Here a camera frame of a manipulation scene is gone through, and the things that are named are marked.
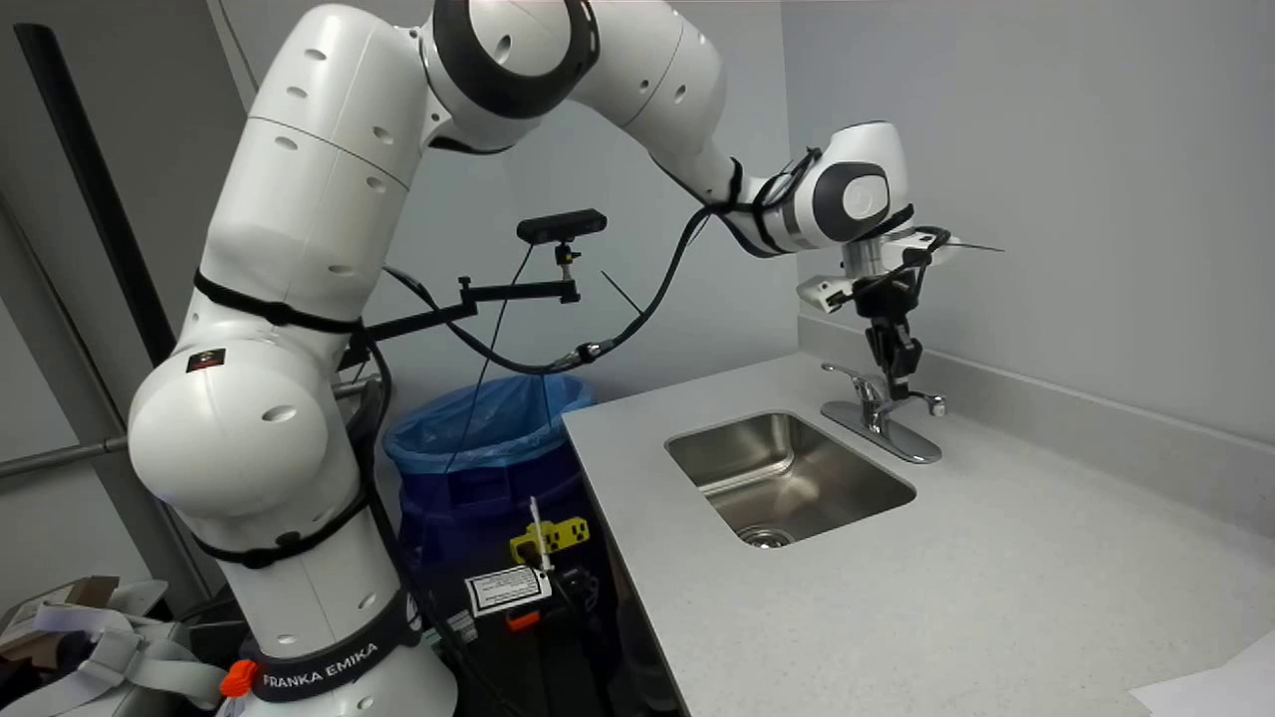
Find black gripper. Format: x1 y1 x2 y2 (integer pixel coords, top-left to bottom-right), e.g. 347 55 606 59
851 259 932 399

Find chrome faucet with base plate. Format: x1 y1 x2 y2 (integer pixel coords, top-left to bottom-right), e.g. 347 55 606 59
818 356 891 432

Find stainless steel sink basin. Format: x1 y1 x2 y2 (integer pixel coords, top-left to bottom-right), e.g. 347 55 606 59
661 410 919 553

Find small yellow object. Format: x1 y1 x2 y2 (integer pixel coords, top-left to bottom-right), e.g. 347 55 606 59
507 513 592 573

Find blue plastic bin liner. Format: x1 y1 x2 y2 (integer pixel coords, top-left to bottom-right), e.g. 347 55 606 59
381 374 598 471

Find white labelled box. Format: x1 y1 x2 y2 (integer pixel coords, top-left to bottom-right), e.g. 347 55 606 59
457 566 558 621

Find dark blue trash bin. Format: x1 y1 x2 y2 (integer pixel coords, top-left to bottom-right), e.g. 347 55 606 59
381 374 608 642

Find orange round button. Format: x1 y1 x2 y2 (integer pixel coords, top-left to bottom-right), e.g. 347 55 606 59
215 659 258 700

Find black vertical pole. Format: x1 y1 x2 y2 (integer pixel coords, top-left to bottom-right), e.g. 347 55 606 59
11 19 178 370

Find grey metal bar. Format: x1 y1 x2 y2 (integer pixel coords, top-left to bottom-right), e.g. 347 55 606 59
0 435 135 485

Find chrome faucet base plate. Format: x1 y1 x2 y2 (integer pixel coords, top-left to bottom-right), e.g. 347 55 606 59
818 386 947 471

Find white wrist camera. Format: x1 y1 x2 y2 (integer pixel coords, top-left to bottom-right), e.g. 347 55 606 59
798 270 858 321

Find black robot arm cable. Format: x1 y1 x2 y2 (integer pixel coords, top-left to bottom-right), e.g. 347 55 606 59
377 156 822 380

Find black camera on mount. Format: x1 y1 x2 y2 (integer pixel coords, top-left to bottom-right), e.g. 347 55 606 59
515 206 608 249

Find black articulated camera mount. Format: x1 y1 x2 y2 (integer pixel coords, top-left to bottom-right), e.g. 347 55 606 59
357 241 588 342

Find grey fabric strap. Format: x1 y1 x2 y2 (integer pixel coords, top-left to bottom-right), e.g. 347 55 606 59
0 602 255 717

